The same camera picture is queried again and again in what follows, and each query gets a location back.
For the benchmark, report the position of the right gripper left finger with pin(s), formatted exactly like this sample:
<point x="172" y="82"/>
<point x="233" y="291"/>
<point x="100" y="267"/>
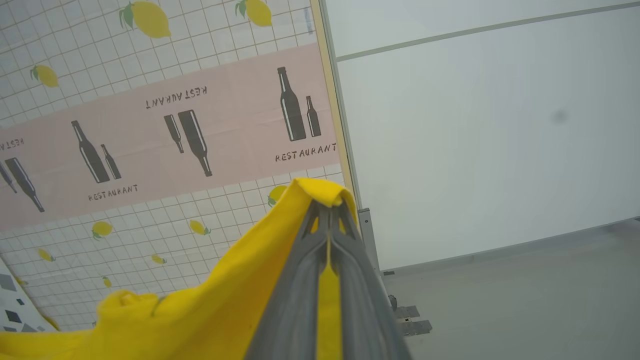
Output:
<point x="292" y="310"/>

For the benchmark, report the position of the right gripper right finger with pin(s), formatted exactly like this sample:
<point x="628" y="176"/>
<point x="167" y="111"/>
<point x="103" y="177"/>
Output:
<point x="365" y="310"/>

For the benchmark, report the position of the yellow t-shirt with white print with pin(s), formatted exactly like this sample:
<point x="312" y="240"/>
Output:
<point x="200" y="320"/>

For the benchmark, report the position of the grey metal partition foot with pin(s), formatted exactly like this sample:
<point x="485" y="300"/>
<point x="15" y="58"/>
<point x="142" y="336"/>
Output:
<point x="369" y="240"/>

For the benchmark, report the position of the lemon print partition sheet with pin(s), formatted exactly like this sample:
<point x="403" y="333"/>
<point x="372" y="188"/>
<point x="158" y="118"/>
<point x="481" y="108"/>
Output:
<point x="150" y="140"/>

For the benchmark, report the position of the white patterned panel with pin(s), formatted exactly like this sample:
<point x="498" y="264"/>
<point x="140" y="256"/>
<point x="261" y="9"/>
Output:
<point x="20" y="305"/>

